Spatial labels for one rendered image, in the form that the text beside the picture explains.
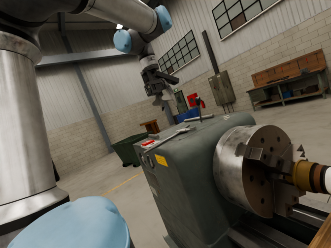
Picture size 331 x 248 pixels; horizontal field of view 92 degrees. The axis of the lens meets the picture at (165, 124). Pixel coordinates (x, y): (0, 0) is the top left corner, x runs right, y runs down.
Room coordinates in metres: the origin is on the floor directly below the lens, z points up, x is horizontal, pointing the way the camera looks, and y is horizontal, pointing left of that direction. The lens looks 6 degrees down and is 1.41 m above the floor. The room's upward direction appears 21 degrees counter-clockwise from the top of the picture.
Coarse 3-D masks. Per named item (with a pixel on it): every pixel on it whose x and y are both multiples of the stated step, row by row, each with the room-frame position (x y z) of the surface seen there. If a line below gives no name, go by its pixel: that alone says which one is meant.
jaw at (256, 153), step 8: (240, 152) 0.49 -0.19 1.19; (248, 152) 0.48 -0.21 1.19; (256, 152) 0.46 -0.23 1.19; (264, 152) 0.45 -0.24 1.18; (256, 160) 0.45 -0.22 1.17; (264, 160) 0.45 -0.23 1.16; (272, 160) 0.45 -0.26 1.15; (280, 160) 0.44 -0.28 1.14; (288, 160) 0.44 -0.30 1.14; (264, 168) 0.48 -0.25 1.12; (272, 168) 0.45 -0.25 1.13; (280, 168) 0.44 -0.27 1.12; (288, 168) 0.43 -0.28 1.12
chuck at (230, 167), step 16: (240, 128) 0.58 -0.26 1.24; (256, 128) 0.52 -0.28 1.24; (272, 128) 0.54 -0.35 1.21; (224, 144) 0.56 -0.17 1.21; (240, 144) 0.51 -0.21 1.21; (256, 144) 0.50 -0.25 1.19; (272, 144) 0.53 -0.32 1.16; (224, 160) 0.52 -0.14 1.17; (240, 160) 0.47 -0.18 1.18; (224, 176) 0.51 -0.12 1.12; (240, 176) 0.46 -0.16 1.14; (256, 176) 0.48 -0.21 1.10; (272, 176) 0.55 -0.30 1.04; (240, 192) 0.46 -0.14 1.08; (256, 192) 0.47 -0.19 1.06; (256, 208) 0.46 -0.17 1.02
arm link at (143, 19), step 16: (0, 0) 0.25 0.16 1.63; (16, 0) 0.25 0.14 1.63; (32, 0) 0.26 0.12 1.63; (48, 0) 0.27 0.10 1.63; (64, 0) 0.28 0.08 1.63; (80, 0) 0.30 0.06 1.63; (96, 0) 0.33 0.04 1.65; (112, 0) 0.36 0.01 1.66; (128, 0) 0.40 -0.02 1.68; (16, 16) 0.27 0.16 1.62; (32, 16) 0.28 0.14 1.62; (48, 16) 0.30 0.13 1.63; (96, 16) 0.38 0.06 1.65; (112, 16) 0.39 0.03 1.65; (128, 16) 0.42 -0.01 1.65; (144, 16) 0.47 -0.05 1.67; (160, 16) 0.54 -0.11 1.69; (144, 32) 0.54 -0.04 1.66; (160, 32) 0.58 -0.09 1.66
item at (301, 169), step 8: (304, 160) 0.45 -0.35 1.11; (296, 168) 0.43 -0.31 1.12; (304, 168) 0.41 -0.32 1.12; (312, 168) 0.41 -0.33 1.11; (320, 168) 0.39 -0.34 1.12; (288, 176) 0.45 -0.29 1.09; (296, 176) 0.42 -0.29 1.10; (304, 176) 0.40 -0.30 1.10; (312, 176) 0.40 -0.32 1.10; (320, 176) 0.38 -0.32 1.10; (296, 184) 0.42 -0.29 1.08; (304, 184) 0.40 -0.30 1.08; (312, 184) 0.39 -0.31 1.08; (320, 184) 0.38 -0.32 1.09; (312, 192) 0.41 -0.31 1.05; (320, 192) 0.39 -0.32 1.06; (328, 192) 0.38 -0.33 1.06
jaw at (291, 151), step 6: (288, 144) 0.57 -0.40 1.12; (294, 144) 0.55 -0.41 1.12; (300, 144) 0.54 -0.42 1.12; (288, 150) 0.54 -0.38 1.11; (294, 150) 0.53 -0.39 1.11; (300, 150) 0.53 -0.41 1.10; (282, 156) 0.53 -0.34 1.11; (288, 156) 0.51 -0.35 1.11; (294, 156) 0.50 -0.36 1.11; (300, 156) 0.49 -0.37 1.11; (294, 162) 0.48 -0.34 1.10
